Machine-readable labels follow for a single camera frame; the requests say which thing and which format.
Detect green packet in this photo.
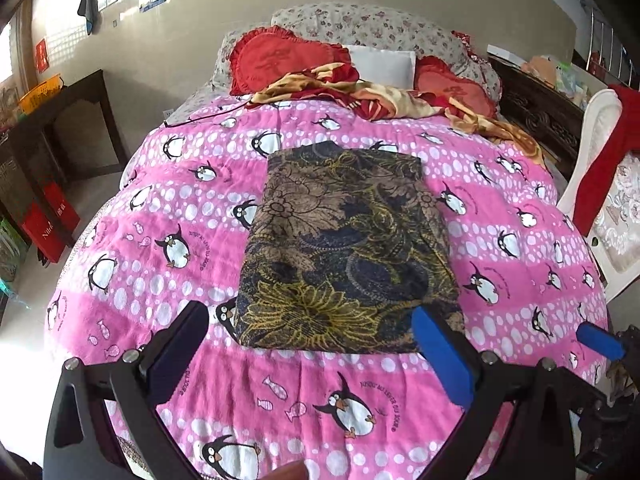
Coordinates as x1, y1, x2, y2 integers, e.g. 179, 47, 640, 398
555, 62, 589, 107

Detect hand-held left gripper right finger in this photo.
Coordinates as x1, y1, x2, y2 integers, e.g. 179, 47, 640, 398
411, 305, 590, 480

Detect dark wooden desk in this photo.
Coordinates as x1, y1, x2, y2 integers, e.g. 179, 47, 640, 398
0, 70, 128, 261

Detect pink penguin blanket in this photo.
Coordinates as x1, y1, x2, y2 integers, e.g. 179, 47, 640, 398
45, 95, 613, 480

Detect grey hanging cloth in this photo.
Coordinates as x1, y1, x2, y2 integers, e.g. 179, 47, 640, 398
77, 0, 100, 36

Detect person's left hand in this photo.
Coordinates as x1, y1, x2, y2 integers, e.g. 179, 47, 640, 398
265, 460, 309, 480

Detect red garment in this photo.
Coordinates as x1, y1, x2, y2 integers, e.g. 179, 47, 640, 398
572, 85, 640, 236

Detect yellow basket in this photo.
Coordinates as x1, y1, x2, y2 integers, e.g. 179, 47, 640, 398
19, 74, 63, 113

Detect gold and red satin cloth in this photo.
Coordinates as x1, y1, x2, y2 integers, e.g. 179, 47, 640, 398
250, 62, 546, 166

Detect carved dark wooden cabinet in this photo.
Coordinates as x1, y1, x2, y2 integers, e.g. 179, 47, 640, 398
487, 55, 588, 181

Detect white pillow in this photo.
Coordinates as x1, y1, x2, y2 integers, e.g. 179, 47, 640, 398
345, 45, 417, 90

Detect floral print bedding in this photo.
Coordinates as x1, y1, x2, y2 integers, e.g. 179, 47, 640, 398
210, 2, 503, 111

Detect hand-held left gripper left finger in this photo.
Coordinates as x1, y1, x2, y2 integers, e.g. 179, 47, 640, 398
45, 301, 210, 480

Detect black cable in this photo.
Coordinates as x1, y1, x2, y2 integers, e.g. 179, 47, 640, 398
161, 100, 253, 128

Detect peach plastic bag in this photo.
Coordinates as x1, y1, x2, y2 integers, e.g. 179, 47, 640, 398
520, 55, 558, 86

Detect floral chair cushion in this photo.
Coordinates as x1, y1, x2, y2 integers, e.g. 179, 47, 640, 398
592, 152, 640, 273

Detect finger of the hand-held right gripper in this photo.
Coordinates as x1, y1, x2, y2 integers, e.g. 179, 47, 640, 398
576, 324, 626, 361

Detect white chair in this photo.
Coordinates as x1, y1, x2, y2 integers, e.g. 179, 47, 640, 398
556, 88, 640, 306

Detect red paper bag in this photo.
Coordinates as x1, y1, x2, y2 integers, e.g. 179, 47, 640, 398
20, 202, 66, 263
42, 182, 81, 233

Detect metal railing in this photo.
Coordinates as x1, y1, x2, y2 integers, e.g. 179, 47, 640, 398
580, 0, 640, 86

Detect window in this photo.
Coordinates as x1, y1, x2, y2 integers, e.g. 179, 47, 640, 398
0, 20, 31, 111

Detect white flat box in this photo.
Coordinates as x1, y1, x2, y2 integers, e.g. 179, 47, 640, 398
487, 45, 526, 62

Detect dark floral patterned garment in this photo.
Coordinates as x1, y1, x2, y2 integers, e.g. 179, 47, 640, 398
235, 142, 466, 356

